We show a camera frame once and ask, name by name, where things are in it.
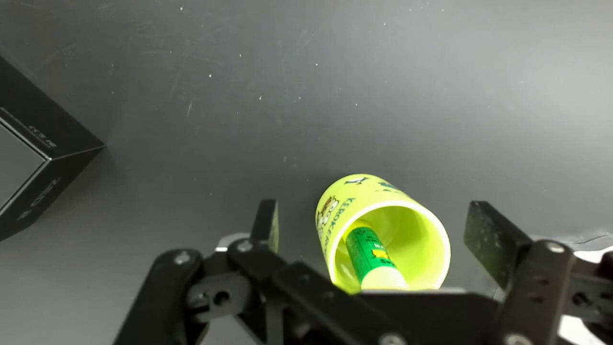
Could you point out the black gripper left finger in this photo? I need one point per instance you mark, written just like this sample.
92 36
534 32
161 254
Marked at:
254 295

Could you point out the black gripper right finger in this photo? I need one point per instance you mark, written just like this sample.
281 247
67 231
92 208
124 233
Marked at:
548 289

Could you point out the yellow and green glue stick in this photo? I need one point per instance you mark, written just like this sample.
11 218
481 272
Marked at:
373 256

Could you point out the yellow mug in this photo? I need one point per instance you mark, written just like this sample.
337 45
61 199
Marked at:
413 237

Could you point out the black rectangular box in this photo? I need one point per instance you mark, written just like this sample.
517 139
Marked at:
44 160

